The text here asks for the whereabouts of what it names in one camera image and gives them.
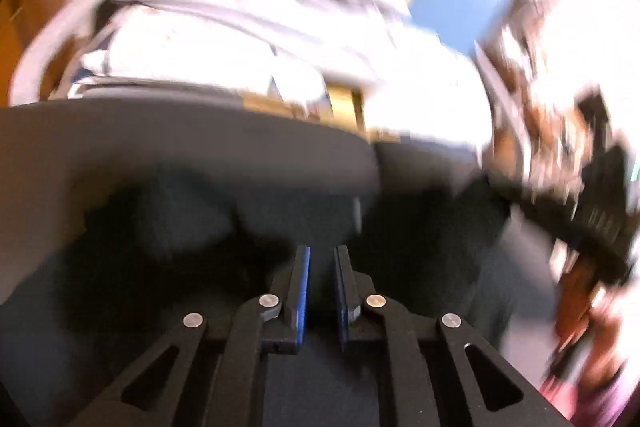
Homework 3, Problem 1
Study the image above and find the white printed cloth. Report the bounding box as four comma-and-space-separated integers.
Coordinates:
65, 2, 496, 148

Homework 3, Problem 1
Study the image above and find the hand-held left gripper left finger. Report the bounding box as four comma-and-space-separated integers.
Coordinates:
87, 246, 312, 427

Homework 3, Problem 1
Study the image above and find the pink patterned curtain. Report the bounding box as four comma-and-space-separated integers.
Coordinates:
440, 0, 640, 188

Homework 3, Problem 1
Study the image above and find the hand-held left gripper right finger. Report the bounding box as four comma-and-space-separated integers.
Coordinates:
334, 245, 576, 427

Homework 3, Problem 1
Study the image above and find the cluttered wooden desk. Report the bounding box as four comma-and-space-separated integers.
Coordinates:
495, 57, 601, 188

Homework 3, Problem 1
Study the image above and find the black sweater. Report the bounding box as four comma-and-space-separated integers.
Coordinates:
0, 164, 521, 427

